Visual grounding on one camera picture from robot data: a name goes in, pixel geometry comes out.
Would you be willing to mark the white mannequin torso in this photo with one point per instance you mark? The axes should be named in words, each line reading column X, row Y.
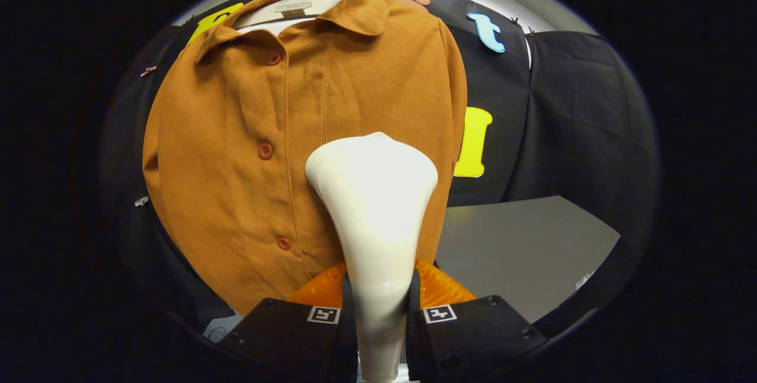
column 307, row 5

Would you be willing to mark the black backdrop cloth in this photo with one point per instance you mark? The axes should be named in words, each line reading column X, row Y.
column 579, row 123

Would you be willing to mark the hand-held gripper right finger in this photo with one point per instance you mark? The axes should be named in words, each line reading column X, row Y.
column 473, row 336

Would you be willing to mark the grey drawer cabinet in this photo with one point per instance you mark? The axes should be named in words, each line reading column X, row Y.
column 520, row 247

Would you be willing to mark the white clip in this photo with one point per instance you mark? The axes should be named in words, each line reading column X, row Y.
column 141, row 200

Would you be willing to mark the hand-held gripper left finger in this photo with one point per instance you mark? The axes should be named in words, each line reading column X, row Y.
column 284, row 336

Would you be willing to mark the pink clip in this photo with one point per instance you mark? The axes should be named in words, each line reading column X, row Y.
column 148, row 70

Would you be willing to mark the orange-brown button shirt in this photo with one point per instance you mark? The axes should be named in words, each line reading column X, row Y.
column 236, row 152

